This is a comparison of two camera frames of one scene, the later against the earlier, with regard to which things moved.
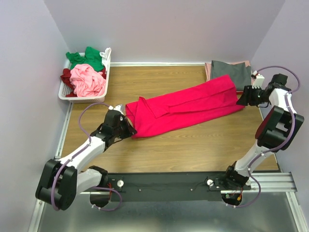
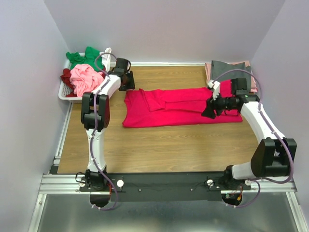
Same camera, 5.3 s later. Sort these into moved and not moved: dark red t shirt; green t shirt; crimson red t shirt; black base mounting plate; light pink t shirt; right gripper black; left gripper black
Moved: left gripper black; right gripper black; crimson red t shirt
Not moved: black base mounting plate; dark red t shirt; green t shirt; light pink t shirt
